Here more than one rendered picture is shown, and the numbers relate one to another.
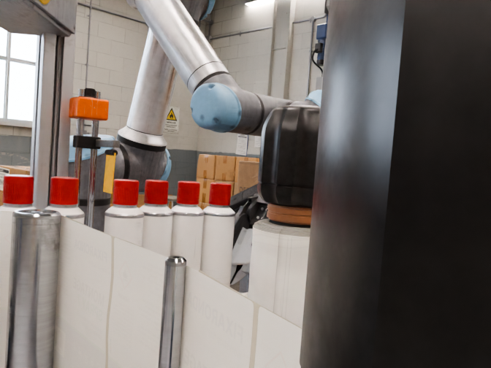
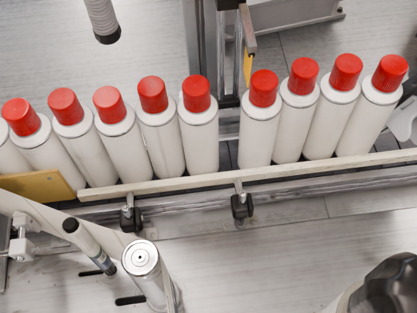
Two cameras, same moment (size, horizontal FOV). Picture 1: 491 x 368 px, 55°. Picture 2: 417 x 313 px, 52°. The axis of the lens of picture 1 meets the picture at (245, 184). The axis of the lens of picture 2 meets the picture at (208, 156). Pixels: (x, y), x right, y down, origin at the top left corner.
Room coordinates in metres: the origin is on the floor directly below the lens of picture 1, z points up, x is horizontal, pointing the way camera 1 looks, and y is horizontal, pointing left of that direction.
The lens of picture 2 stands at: (0.33, 0.04, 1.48)
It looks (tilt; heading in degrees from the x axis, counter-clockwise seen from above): 61 degrees down; 33
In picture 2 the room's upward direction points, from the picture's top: 4 degrees counter-clockwise
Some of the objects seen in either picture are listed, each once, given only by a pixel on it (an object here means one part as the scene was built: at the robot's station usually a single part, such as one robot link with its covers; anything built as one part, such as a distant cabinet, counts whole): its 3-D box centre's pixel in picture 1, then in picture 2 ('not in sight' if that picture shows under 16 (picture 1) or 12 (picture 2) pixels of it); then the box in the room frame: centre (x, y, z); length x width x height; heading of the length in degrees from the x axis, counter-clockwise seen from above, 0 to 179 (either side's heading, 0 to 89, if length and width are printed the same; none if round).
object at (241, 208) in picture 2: not in sight; (242, 209); (0.55, 0.14, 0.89); 0.03 x 0.03 x 0.12; 37
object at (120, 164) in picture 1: (88, 164); not in sight; (1.03, 0.35, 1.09); 0.13 x 0.12 x 0.14; 143
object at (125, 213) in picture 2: not in sight; (133, 212); (0.47, 0.27, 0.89); 0.06 x 0.03 x 0.12; 37
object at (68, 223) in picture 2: not in sight; (93, 250); (0.39, 0.26, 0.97); 0.02 x 0.02 x 0.19
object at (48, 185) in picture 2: not in sight; (31, 189); (0.42, 0.40, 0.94); 0.10 x 0.01 x 0.09; 127
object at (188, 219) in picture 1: (184, 249); (330, 112); (0.71, 0.08, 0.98); 0.05 x 0.05 x 0.20
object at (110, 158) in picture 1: (109, 171); (247, 61); (0.64, 0.19, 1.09); 0.03 x 0.01 x 0.06; 37
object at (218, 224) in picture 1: (215, 248); (368, 113); (0.73, 0.04, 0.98); 0.05 x 0.05 x 0.20
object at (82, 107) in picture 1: (90, 204); (233, 68); (0.66, 0.22, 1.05); 0.10 x 0.04 x 0.33; 37
